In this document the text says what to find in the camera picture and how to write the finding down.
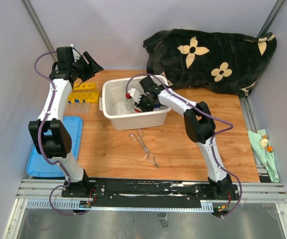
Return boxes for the blue plastic tray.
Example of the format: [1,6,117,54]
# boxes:
[26,116,83,178]

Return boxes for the yellow test tube rack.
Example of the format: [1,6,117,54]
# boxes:
[67,83,100,104]

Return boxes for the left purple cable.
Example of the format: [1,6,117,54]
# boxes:
[33,51,92,216]

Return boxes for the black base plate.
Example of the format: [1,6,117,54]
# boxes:
[61,178,235,210]

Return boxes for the purple cable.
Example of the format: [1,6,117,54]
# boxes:
[33,51,92,216]
[126,73,243,220]

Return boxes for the small glass beaker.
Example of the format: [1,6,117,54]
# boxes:
[125,98,134,112]

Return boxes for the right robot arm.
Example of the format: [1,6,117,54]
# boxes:
[126,76,232,199]

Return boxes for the green printed cloth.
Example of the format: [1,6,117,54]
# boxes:
[248,129,280,183]

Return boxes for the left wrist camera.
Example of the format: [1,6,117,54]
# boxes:
[70,43,81,61]

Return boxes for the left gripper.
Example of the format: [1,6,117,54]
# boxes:
[71,51,104,82]

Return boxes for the metal crucible tongs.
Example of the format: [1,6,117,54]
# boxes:
[129,128,159,168]

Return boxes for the white plastic bin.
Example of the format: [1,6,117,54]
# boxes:
[100,76,171,130]

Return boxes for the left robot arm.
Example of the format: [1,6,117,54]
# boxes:
[28,46,103,197]

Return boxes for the black floral blanket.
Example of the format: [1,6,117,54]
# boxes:
[143,28,277,97]

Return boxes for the clear acrylic tube rack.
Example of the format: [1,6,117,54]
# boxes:
[64,103,91,115]

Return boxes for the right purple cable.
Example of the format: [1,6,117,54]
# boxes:
[126,73,243,220]

